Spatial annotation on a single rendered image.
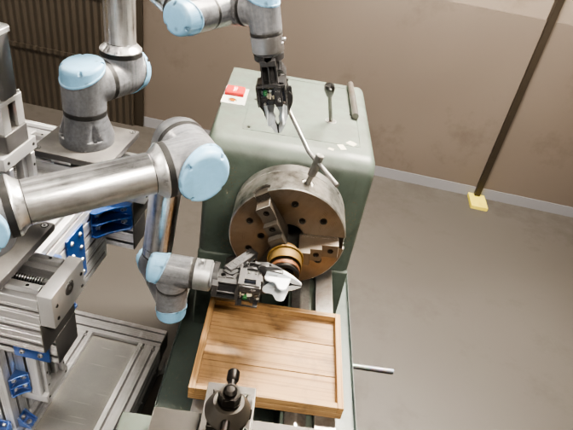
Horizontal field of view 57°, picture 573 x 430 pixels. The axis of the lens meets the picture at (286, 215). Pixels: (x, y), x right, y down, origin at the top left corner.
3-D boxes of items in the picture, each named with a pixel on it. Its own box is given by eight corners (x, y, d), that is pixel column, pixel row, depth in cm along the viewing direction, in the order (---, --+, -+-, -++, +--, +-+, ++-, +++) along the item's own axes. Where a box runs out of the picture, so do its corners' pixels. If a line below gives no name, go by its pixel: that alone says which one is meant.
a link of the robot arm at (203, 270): (197, 274, 130) (199, 249, 125) (216, 277, 130) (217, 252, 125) (191, 295, 124) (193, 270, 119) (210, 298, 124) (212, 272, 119)
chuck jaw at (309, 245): (299, 224, 141) (344, 229, 141) (298, 240, 144) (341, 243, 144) (298, 250, 132) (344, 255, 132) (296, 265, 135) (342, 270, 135)
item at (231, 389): (219, 389, 91) (220, 376, 89) (241, 392, 91) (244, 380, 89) (215, 409, 88) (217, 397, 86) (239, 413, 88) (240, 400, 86)
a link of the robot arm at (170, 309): (176, 292, 140) (176, 261, 134) (191, 322, 132) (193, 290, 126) (147, 299, 136) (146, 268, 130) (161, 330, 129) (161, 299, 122)
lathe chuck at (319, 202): (220, 243, 154) (251, 154, 137) (320, 274, 159) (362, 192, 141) (215, 263, 147) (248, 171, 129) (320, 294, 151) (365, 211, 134)
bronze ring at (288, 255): (270, 234, 133) (268, 258, 125) (306, 240, 133) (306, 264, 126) (265, 261, 138) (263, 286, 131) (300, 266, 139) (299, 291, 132)
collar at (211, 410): (208, 388, 94) (210, 378, 92) (252, 395, 94) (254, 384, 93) (199, 428, 88) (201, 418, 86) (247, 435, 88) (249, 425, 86)
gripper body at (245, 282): (259, 310, 123) (208, 302, 123) (263, 285, 130) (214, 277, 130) (263, 286, 119) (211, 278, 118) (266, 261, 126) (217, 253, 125)
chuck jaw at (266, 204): (274, 225, 142) (254, 191, 136) (291, 219, 140) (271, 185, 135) (271, 251, 133) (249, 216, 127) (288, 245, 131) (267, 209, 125)
